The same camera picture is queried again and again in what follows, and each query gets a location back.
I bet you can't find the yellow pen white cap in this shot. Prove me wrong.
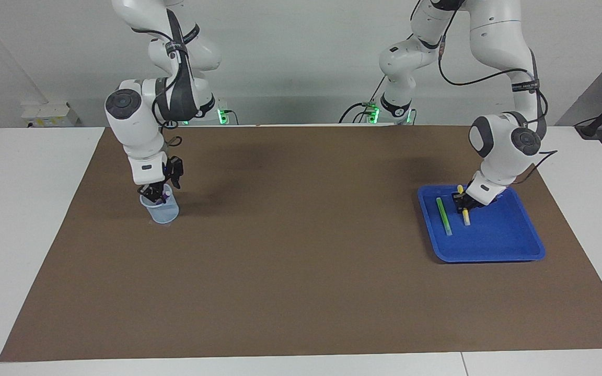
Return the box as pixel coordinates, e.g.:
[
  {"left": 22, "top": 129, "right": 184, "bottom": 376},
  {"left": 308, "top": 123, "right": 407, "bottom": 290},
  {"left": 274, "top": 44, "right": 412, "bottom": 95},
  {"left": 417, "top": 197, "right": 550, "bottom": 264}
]
[{"left": 457, "top": 184, "right": 471, "bottom": 226}]

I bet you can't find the green pen white cap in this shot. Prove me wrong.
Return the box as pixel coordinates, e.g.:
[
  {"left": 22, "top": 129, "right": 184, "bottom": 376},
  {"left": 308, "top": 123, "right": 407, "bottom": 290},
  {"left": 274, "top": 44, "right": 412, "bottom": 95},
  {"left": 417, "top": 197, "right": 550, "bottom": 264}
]
[{"left": 436, "top": 197, "right": 453, "bottom": 237}]

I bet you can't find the blue plastic tray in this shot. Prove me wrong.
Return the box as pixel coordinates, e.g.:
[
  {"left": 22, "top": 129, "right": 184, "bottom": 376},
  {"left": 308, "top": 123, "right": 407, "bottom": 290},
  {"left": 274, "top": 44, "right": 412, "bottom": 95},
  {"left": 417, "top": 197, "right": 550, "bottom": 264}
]
[{"left": 417, "top": 184, "right": 546, "bottom": 263}]

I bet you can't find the translucent mesh pen cup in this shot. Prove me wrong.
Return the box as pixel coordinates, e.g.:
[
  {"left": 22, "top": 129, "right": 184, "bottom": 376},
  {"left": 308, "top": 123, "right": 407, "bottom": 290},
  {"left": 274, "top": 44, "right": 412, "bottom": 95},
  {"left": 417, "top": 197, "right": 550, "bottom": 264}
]
[{"left": 140, "top": 182, "right": 180, "bottom": 224}]

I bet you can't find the brown table mat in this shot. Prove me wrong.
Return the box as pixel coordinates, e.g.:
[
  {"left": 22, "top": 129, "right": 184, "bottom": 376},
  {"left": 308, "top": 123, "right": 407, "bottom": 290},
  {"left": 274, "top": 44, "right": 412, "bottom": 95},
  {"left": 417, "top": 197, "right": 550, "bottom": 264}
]
[{"left": 0, "top": 124, "right": 602, "bottom": 362}]

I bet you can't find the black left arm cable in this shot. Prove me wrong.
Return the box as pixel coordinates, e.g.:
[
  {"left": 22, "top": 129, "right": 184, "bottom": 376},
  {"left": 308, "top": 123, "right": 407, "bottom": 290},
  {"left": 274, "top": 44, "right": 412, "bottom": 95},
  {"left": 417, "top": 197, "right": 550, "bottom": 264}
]
[{"left": 411, "top": 0, "right": 558, "bottom": 183}]

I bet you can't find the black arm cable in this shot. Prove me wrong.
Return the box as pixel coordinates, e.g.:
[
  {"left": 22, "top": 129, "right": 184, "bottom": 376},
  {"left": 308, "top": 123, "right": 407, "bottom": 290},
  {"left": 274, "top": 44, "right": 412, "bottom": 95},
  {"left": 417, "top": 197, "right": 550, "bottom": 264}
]
[
  {"left": 411, "top": 0, "right": 558, "bottom": 183},
  {"left": 134, "top": 8, "right": 197, "bottom": 147}
]

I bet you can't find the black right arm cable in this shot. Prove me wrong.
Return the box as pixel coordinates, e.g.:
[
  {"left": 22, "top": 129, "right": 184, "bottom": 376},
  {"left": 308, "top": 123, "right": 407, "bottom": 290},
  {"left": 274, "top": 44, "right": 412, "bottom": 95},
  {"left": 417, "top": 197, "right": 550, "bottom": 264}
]
[{"left": 134, "top": 8, "right": 197, "bottom": 147}]

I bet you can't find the black base cable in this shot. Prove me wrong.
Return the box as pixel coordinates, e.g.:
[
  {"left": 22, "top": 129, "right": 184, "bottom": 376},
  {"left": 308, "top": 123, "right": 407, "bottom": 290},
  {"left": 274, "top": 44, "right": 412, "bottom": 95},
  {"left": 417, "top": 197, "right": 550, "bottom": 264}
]
[{"left": 339, "top": 78, "right": 388, "bottom": 124}]

